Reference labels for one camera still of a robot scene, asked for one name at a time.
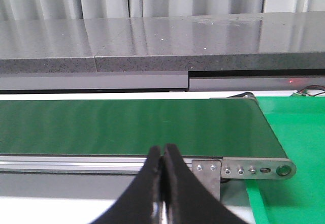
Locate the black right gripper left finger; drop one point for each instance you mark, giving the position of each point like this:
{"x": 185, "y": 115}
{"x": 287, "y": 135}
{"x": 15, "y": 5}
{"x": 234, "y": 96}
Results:
{"x": 141, "y": 201}

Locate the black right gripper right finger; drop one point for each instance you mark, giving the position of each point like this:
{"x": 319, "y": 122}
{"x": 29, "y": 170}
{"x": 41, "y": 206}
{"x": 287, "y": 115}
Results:
{"x": 187, "y": 200}

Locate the green conveyor belt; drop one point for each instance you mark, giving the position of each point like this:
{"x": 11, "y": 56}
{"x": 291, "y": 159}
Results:
{"x": 200, "y": 127}

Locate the green mat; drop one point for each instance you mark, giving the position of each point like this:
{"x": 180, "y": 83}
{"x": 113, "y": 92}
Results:
{"x": 298, "y": 123}

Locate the grey stone counter slab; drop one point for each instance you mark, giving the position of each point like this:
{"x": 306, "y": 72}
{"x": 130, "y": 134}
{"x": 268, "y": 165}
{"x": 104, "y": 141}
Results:
{"x": 262, "y": 51}

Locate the metal conveyor support bracket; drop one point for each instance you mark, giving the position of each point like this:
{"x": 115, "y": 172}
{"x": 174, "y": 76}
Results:
{"x": 207, "y": 180}

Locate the aluminium conveyor frame rail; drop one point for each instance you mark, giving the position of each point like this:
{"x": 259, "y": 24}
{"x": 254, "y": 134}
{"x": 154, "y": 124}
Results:
{"x": 227, "y": 167}

